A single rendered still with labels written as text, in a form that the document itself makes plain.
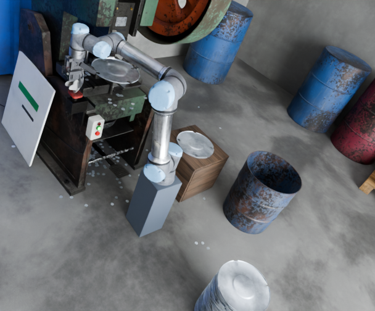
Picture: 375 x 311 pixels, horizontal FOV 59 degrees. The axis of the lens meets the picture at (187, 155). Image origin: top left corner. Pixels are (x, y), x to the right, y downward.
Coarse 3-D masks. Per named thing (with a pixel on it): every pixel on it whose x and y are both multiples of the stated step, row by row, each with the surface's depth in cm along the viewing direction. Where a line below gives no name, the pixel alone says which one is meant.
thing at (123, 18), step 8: (120, 0) 177; (128, 0) 182; (120, 8) 177; (128, 8) 181; (120, 16) 181; (128, 16) 185; (120, 24) 184; (128, 24) 188; (96, 32) 189; (112, 32) 182; (120, 32) 188; (128, 32) 192
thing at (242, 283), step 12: (228, 264) 174; (240, 264) 176; (228, 276) 168; (240, 276) 170; (252, 276) 173; (228, 288) 163; (240, 288) 164; (252, 288) 167; (264, 288) 170; (228, 300) 158; (240, 300) 160; (252, 300) 162; (264, 300) 165
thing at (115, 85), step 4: (112, 84) 197; (116, 84) 199; (120, 84) 189; (124, 84) 190; (128, 84) 192; (132, 84) 193; (136, 84) 195; (140, 84) 197; (112, 88) 199; (116, 88) 201; (120, 88) 204; (124, 88) 188; (128, 88) 190; (112, 92) 201; (116, 92) 203; (120, 92) 206
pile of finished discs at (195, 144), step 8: (184, 136) 245; (192, 136) 249; (200, 136) 252; (184, 144) 238; (192, 144) 240; (200, 144) 243; (208, 144) 248; (192, 152) 234; (200, 152) 237; (208, 152) 240
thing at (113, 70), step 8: (96, 64) 197; (104, 64) 200; (112, 64) 203; (120, 64) 206; (128, 64) 210; (104, 72) 193; (112, 72) 194; (120, 72) 198; (128, 72) 202; (136, 72) 205; (112, 80) 189; (120, 80) 192; (128, 80) 195; (136, 80) 197
